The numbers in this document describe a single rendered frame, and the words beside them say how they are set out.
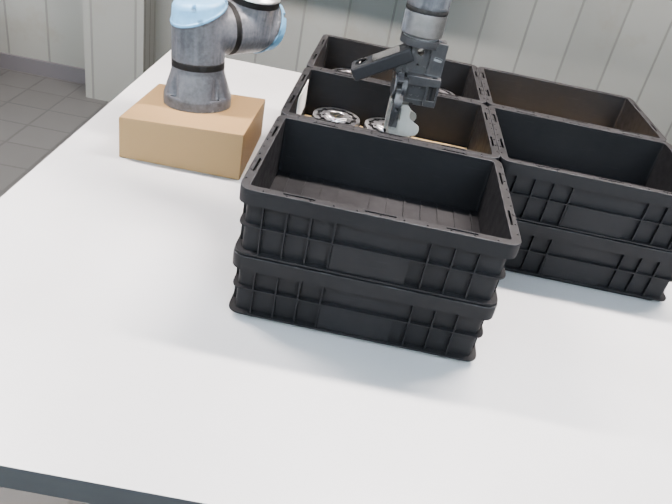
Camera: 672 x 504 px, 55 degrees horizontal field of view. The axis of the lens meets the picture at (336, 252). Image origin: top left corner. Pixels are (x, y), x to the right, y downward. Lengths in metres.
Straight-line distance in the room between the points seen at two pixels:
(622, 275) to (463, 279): 0.48
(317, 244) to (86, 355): 0.35
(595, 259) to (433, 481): 0.62
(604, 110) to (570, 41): 1.75
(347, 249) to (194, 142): 0.58
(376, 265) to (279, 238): 0.15
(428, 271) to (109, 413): 0.47
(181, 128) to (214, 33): 0.22
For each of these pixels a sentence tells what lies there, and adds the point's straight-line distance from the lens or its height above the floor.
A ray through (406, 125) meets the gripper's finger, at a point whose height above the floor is 0.93.
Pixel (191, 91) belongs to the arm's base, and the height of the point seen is 0.84.
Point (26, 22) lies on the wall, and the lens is 3.93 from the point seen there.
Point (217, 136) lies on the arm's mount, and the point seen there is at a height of 0.79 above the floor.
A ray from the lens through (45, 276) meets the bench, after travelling 1.11.
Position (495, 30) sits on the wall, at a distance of 3.47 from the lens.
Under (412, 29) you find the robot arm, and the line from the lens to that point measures 1.19.
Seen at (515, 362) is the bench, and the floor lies 0.70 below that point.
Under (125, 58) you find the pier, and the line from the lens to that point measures 3.54.
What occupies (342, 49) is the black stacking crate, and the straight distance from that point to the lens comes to 1.72.
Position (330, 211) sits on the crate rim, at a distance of 0.89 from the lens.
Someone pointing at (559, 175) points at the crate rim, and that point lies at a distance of 1.21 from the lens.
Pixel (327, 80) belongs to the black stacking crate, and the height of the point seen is 0.91.
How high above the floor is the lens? 1.35
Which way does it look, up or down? 32 degrees down
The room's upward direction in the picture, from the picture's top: 12 degrees clockwise
